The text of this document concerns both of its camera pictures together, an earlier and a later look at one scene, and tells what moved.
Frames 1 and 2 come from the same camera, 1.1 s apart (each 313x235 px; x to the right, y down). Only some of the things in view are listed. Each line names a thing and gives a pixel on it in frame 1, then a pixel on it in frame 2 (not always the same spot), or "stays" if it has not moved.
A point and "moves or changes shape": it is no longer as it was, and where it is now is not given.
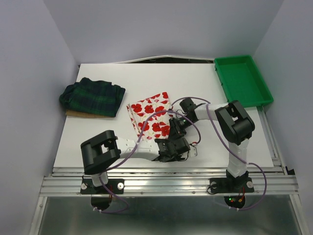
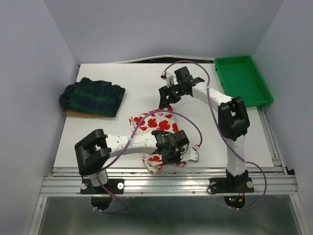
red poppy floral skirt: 158,126 moves or changes shape
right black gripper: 175,130 → 164,92
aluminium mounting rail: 268,181 stays
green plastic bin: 241,80 stays
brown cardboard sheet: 71,113 stays
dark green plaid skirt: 93,97 stays
